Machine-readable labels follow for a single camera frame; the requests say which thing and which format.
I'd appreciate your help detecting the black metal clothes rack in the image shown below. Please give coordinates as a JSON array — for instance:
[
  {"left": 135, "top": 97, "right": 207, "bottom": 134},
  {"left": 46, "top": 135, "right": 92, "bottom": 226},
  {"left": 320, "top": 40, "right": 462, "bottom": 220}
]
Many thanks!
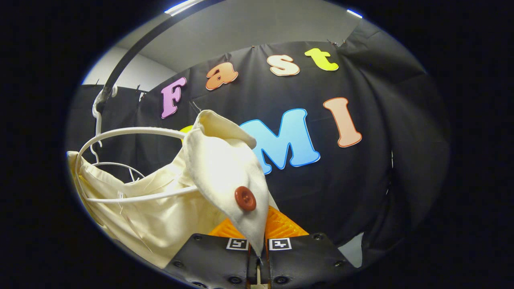
[{"left": 98, "top": 0, "right": 227, "bottom": 110}]

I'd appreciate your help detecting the large ceiling light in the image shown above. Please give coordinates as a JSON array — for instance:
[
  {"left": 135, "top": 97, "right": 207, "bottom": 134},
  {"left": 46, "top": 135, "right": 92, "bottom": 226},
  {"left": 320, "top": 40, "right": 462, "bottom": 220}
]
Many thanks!
[{"left": 164, "top": 0, "right": 206, "bottom": 16}]

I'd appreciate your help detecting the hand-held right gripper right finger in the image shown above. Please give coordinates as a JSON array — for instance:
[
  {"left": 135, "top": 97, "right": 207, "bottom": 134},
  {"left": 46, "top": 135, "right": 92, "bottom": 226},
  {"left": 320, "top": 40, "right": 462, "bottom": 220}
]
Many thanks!
[{"left": 262, "top": 206, "right": 357, "bottom": 289}]

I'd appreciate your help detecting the cream button-up shirt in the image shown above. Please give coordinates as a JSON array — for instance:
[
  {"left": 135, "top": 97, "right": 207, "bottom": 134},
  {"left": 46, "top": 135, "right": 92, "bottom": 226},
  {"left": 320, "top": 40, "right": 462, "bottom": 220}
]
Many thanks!
[{"left": 67, "top": 110, "right": 279, "bottom": 269}]

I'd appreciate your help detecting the white hanger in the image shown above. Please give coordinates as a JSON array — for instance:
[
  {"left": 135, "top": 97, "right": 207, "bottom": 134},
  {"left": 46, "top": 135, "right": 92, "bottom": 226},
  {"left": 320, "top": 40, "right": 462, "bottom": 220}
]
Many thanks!
[
  {"left": 90, "top": 141, "right": 146, "bottom": 182},
  {"left": 75, "top": 85, "right": 200, "bottom": 204}
]

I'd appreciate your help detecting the black backdrop cloth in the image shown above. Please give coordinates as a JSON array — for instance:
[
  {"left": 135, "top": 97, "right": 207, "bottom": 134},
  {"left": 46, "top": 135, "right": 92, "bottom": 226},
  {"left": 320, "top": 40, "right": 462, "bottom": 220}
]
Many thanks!
[{"left": 66, "top": 19, "right": 450, "bottom": 267}]

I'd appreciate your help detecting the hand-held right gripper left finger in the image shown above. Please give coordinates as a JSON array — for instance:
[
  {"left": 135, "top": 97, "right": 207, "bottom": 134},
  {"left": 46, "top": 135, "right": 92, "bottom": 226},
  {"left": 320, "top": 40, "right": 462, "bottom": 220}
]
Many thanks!
[{"left": 164, "top": 218, "right": 261, "bottom": 289}]

